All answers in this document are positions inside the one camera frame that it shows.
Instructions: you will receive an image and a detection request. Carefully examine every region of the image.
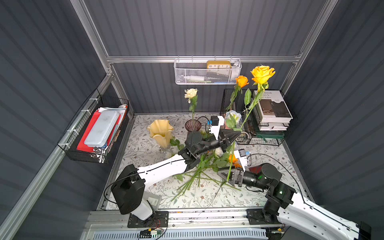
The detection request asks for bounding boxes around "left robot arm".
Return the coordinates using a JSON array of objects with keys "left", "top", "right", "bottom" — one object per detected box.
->
[{"left": 106, "top": 129, "right": 241, "bottom": 221}]

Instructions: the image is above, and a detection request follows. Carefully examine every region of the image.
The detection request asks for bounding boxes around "pile of flowers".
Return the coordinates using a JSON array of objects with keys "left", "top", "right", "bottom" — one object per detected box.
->
[{"left": 172, "top": 143, "right": 241, "bottom": 202}]

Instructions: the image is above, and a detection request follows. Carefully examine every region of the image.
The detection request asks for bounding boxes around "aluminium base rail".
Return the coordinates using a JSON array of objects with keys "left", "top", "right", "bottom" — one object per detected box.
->
[{"left": 81, "top": 207, "right": 288, "bottom": 240}]

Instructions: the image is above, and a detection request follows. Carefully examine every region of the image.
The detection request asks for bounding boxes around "red folder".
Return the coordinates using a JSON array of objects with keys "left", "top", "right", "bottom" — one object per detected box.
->
[{"left": 76, "top": 108, "right": 125, "bottom": 153}]

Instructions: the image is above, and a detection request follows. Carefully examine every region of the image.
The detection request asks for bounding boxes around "white wire wall basket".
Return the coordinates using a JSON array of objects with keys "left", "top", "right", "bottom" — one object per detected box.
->
[{"left": 174, "top": 58, "right": 242, "bottom": 85}]

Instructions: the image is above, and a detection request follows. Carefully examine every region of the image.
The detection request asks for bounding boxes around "yellow wavy vase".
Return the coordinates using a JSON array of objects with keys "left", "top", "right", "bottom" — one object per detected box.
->
[{"left": 147, "top": 120, "right": 174, "bottom": 149}]

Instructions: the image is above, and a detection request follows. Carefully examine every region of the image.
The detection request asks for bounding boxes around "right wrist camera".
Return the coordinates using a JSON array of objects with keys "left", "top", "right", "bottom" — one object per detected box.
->
[{"left": 234, "top": 149, "right": 250, "bottom": 171}]

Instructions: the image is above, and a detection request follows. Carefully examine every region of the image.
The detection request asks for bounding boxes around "floral table mat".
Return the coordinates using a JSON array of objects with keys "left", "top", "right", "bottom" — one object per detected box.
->
[{"left": 118, "top": 114, "right": 304, "bottom": 209}]

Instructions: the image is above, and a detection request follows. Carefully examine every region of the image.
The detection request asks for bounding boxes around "yellow orange rose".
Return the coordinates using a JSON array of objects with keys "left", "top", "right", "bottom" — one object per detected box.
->
[{"left": 226, "top": 76, "right": 249, "bottom": 112}]

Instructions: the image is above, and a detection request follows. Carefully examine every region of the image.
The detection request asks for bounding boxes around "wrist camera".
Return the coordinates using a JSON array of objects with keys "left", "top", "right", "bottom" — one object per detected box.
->
[
  {"left": 234, "top": 149, "right": 250, "bottom": 171},
  {"left": 209, "top": 116, "right": 225, "bottom": 140}
]

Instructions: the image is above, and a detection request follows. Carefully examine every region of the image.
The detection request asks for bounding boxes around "white plastic case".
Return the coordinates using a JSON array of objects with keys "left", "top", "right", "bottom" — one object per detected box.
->
[{"left": 84, "top": 110, "right": 119, "bottom": 148}]

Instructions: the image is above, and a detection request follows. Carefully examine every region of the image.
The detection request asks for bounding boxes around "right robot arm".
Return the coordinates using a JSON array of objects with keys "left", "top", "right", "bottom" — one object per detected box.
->
[{"left": 218, "top": 163, "right": 372, "bottom": 240}]

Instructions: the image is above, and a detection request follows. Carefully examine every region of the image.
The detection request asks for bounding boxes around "red notebook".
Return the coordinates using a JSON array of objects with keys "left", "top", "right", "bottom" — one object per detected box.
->
[{"left": 248, "top": 165, "right": 262, "bottom": 175}]

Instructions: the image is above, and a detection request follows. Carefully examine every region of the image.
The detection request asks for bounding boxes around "black wire side basket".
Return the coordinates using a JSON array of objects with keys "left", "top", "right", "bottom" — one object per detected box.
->
[{"left": 58, "top": 90, "right": 130, "bottom": 164}]

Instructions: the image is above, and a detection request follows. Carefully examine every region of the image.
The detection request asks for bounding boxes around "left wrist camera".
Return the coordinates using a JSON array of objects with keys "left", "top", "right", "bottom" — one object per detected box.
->
[{"left": 209, "top": 116, "right": 225, "bottom": 140}]

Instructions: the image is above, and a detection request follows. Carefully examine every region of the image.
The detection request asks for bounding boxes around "yellow clock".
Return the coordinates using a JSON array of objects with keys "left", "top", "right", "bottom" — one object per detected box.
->
[{"left": 207, "top": 60, "right": 232, "bottom": 69}]

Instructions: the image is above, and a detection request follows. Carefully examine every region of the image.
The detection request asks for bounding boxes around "black wire desk organizer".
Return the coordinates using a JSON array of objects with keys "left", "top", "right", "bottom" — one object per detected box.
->
[{"left": 220, "top": 89, "right": 290, "bottom": 146}]

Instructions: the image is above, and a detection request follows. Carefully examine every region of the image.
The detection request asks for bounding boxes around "purple ribbed glass vase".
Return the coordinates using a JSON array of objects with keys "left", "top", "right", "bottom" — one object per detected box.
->
[{"left": 185, "top": 120, "right": 202, "bottom": 132}]

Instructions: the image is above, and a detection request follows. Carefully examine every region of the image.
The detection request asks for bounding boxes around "interior design trends book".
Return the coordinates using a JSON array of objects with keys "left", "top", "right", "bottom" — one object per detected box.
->
[{"left": 256, "top": 90, "right": 293, "bottom": 124}]

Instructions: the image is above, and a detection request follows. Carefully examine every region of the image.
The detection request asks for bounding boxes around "cream white rose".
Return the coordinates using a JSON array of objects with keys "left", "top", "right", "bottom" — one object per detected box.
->
[{"left": 185, "top": 89, "right": 198, "bottom": 119}]

